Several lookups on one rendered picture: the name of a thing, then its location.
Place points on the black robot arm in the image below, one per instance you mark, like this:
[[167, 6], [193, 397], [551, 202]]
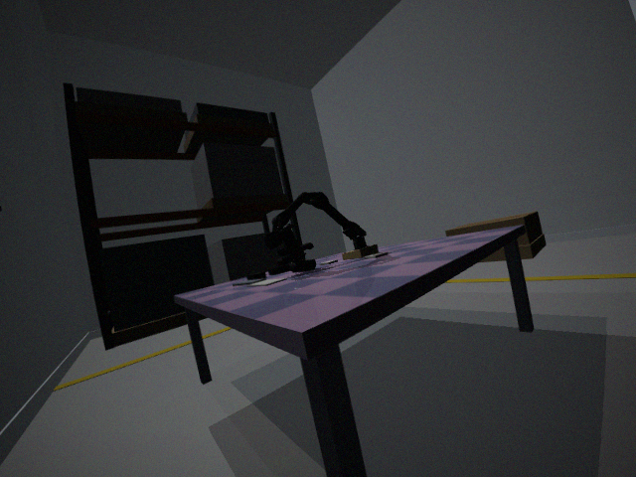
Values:
[[319, 201]]

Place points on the dark grey controller unit with green rocker switches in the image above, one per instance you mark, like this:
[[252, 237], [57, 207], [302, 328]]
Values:
[[310, 264]]

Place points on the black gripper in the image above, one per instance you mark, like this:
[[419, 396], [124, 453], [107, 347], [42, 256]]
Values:
[[299, 256]]

